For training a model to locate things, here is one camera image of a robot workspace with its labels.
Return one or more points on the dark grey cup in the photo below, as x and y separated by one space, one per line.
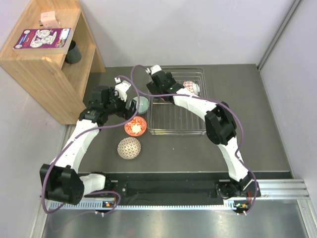
73 55

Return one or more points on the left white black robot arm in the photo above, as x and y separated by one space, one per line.
60 179

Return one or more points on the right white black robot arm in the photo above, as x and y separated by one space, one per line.
220 129

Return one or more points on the purple book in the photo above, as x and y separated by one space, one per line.
44 41

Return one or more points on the white red patterned bowl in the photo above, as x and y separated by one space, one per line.
192 87

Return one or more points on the mint green bowl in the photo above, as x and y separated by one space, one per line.
143 105

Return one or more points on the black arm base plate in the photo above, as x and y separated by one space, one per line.
211 188

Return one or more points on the metal wire dish rack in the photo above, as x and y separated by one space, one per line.
164 118

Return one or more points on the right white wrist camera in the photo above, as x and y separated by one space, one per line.
154 69

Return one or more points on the pink power adapter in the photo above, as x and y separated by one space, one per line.
49 20

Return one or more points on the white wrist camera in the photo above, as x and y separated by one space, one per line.
121 88
154 69

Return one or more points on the beige lattice patterned bowl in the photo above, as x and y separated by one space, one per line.
129 148

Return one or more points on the red floral bowl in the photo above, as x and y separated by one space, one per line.
136 127

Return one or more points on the aluminium rail frame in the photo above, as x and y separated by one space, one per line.
281 209

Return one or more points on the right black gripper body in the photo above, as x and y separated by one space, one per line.
154 92

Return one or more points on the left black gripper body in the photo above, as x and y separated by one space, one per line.
117 106

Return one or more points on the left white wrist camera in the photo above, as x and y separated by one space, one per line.
121 88

